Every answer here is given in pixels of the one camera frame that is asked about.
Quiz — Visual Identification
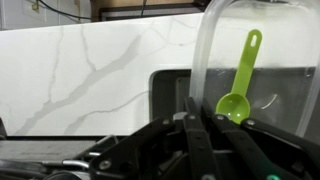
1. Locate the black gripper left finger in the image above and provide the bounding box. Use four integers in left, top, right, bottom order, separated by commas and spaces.
184, 97, 198, 115

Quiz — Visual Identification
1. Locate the small clear plastic lunchbox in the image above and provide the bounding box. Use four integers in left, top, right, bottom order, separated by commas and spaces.
189, 0, 320, 137

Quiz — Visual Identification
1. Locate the green measuring spoon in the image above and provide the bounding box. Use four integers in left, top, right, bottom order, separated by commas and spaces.
216, 29, 262, 124

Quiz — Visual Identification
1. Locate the stainless steel sink basin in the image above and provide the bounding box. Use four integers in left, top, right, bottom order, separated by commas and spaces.
150, 67, 319, 143

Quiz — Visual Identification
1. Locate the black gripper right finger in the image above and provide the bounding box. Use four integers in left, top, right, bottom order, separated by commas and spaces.
201, 98, 215, 119

